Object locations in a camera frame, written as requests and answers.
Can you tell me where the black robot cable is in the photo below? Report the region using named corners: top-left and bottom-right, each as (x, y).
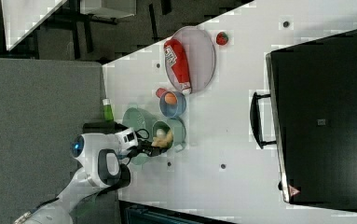
top-left (117, 128), bottom-right (151, 166)

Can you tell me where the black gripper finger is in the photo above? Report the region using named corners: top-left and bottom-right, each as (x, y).
top-left (160, 148), bottom-right (168, 154)

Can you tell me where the green bottle white cap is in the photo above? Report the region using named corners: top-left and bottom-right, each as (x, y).
top-left (103, 99), bottom-right (114, 121)

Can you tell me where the grey round plate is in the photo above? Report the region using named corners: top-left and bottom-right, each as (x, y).
top-left (172, 26), bottom-right (215, 93)

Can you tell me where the black toaster oven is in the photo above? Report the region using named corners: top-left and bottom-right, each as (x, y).
top-left (265, 29), bottom-right (357, 212)

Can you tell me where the orange ball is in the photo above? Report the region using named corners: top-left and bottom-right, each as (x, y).
top-left (164, 92), bottom-right (177, 105)

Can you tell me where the red strawberry near bowl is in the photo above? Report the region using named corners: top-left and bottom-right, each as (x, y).
top-left (156, 88), bottom-right (167, 98)

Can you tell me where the green mug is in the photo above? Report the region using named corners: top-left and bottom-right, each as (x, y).
top-left (152, 119), bottom-right (186, 152)

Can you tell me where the black cylindrical cup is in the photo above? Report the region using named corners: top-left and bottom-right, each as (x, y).
top-left (100, 164), bottom-right (130, 194)

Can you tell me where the green perforated colander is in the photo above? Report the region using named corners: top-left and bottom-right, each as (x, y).
top-left (122, 107), bottom-right (157, 166)

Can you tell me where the blue bowl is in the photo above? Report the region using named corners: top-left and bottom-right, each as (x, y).
top-left (158, 91), bottom-right (186, 118)

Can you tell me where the peeled yellow banana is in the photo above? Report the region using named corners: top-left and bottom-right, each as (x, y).
top-left (152, 129), bottom-right (173, 148)

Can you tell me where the red ketchup bottle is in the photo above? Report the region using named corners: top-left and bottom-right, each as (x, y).
top-left (164, 38), bottom-right (192, 95)

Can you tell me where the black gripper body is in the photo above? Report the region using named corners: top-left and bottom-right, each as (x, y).
top-left (128, 141), bottom-right (161, 158)

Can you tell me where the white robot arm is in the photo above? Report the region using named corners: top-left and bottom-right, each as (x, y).
top-left (13, 127), bottom-right (172, 224)

